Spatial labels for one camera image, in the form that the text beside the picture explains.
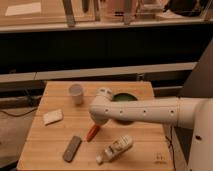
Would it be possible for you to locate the black cable on floor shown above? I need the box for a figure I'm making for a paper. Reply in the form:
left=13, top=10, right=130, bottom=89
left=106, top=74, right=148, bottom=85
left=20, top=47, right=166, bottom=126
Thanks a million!
left=0, top=106, right=38, bottom=118

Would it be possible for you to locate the white ceramic cup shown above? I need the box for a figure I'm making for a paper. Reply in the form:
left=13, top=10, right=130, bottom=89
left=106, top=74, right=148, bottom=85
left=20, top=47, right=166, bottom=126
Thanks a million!
left=69, top=84, right=84, bottom=105

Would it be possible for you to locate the white plastic bottle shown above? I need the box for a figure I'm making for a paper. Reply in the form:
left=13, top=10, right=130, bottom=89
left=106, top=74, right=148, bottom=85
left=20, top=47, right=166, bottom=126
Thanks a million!
left=96, top=135, right=133, bottom=165

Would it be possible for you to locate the white soap bar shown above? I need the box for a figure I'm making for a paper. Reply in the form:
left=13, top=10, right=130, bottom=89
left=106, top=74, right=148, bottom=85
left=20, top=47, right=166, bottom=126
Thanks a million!
left=43, top=109, right=63, bottom=125

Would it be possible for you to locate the grey rectangular sponge block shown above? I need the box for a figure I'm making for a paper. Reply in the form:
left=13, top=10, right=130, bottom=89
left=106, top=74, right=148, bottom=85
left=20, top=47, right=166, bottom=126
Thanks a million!
left=63, top=136, right=82, bottom=162

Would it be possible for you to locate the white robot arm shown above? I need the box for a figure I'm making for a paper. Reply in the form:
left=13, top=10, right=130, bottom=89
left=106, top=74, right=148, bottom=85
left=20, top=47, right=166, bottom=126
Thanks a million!
left=89, top=87, right=213, bottom=171

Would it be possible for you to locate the black cable beside table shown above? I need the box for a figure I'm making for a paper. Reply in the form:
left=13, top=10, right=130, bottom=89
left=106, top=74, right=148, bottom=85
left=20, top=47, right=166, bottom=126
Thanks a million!
left=165, top=124, right=178, bottom=171

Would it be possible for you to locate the green bowl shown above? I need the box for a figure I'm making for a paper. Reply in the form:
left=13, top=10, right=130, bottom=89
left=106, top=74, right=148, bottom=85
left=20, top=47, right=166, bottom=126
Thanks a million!
left=113, top=93, right=137, bottom=125

